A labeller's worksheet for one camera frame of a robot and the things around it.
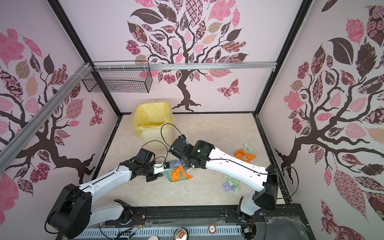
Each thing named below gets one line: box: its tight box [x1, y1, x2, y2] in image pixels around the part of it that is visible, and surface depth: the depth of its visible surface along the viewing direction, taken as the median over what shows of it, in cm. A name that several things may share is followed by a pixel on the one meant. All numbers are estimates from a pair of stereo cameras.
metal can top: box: [173, 227, 189, 240], surface depth 61 cm
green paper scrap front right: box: [224, 174, 240, 192], surface depth 84 cm
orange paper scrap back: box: [171, 165, 193, 182], surface depth 88 cm
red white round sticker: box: [208, 224, 217, 235], surface depth 71 cm
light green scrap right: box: [244, 143, 254, 154], surface depth 100 cm
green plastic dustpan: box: [161, 163, 188, 182], surface depth 87 cm
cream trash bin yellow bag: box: [133, 100, 176, 150], surface depth 91 cm
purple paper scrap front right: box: [223, 182, 236, 193], surface depth 83 cm
